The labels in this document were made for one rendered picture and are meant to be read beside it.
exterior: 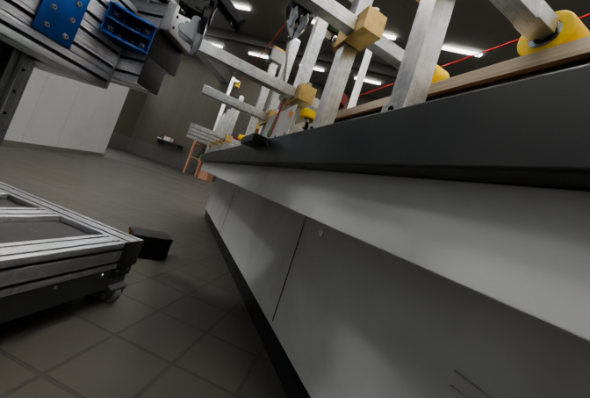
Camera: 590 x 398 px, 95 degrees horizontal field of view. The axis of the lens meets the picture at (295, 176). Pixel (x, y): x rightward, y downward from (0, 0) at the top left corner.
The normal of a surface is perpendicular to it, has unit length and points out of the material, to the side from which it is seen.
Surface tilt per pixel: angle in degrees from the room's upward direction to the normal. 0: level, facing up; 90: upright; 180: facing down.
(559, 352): 90
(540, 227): 90
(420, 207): 90
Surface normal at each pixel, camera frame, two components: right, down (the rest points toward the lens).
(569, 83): -0.87, -0.32
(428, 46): 0.40, 0.06
